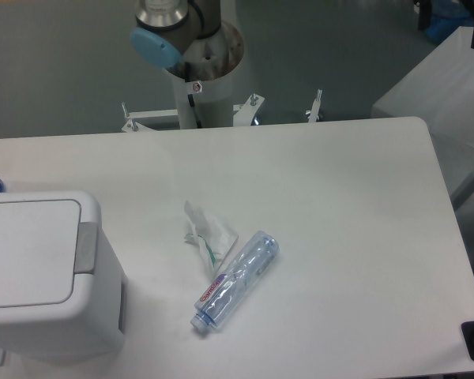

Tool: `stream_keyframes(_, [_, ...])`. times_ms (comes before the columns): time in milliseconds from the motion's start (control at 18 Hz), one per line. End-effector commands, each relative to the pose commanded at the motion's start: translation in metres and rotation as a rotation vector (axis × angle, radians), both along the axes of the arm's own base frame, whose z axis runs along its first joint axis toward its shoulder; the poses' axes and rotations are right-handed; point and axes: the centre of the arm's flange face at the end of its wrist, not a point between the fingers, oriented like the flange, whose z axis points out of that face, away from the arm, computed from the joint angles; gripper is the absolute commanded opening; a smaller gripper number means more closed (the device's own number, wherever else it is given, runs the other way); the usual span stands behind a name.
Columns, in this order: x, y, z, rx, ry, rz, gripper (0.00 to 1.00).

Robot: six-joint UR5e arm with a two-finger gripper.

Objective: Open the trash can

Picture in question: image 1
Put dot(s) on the white push-lid trash can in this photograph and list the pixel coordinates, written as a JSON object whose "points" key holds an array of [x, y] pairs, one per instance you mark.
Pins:
{"points": [[62, 287]]}

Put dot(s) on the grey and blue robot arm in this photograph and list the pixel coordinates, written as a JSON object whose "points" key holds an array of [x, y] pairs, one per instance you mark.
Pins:
{"points": [[165, 30]]}

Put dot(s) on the crumpled clear plastic wrapper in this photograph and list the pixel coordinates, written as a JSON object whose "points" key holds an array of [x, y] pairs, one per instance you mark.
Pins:
{"points": [[212, 235]]}

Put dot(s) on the clear empty plastic bottle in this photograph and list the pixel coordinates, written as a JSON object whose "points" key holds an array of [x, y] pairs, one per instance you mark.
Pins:
{"points": [[229, 288]]}

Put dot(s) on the blue plastic bag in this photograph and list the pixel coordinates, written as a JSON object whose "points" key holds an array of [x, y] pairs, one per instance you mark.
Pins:
{"points": [[446, 17]]}

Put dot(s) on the white covered side table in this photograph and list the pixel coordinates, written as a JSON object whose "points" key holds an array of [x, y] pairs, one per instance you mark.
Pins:
{"points": [[440, 90]]}

